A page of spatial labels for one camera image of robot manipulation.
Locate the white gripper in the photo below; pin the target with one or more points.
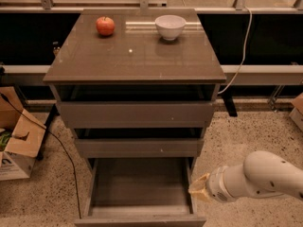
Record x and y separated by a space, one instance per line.
217 184

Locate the grey bottom drawer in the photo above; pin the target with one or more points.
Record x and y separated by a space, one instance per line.
140 192

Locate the grey drawer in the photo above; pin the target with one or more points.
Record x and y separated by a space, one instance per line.
114 115
136 148
140 192

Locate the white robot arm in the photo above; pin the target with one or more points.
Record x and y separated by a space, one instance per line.
261 175

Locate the grey middle drawer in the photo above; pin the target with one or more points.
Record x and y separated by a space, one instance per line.
136 148

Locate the grey drawer cabinet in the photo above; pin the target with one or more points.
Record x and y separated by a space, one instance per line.
136 64

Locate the grey top drawer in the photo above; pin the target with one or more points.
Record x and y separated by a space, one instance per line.
114 115

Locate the cardboard box right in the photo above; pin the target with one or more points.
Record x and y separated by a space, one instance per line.
297 112

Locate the white ceramic bowl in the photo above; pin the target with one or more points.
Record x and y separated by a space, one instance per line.
170 26

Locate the open cardboard box left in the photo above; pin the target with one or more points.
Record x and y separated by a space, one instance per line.
21 137

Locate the red apple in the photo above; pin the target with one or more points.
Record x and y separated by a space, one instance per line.
105 26

